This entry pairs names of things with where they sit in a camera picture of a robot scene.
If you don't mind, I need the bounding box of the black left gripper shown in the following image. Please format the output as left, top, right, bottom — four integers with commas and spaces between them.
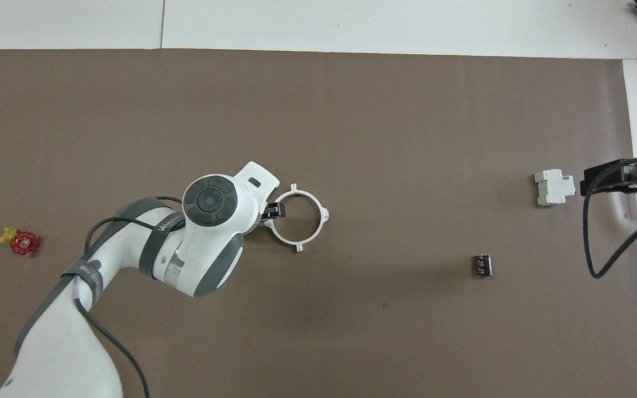
260, 202, 288, 223

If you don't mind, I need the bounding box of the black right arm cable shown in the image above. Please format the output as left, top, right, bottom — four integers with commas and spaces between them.
582, 157, 637, 279

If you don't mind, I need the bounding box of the black cylindrical capacitor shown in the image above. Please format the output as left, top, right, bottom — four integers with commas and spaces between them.
472, 253, 494, 279

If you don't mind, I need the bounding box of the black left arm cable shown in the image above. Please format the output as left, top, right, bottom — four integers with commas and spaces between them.
73, 196, 184, 398

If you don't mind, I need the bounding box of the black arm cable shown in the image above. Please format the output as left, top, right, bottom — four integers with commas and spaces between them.
73, 196, 184, 398
582, 157, 637, 279

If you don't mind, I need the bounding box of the white circuit breaker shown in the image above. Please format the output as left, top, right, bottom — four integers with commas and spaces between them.
534, 169, 577, 207

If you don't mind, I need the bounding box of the white half-ring pipe clamp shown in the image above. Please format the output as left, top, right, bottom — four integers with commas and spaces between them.
290, 184, 331, 254
265, 191, 304, 253

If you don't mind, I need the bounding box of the brown paper table mat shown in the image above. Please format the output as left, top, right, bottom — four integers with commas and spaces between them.
0, 49, 637, 398

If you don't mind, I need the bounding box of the red-handled brass valve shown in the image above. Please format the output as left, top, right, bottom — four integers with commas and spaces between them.
0, 226, 38, 256

